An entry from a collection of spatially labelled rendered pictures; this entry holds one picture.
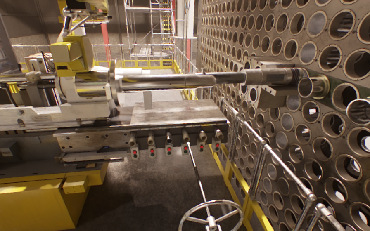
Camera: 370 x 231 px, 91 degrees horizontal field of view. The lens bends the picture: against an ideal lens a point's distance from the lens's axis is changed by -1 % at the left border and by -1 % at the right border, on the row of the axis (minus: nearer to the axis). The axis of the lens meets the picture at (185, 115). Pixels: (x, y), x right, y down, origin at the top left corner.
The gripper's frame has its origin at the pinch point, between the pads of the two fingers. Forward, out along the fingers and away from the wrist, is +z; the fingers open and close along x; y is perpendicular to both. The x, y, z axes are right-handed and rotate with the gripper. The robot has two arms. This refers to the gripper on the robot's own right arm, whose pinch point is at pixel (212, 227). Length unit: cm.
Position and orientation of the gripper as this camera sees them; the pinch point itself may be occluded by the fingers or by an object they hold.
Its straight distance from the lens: 122.1
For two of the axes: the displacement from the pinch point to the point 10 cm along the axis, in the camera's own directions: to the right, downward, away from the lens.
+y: -0.2, 8.9, 4.6
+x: 9.9, -0.6, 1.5
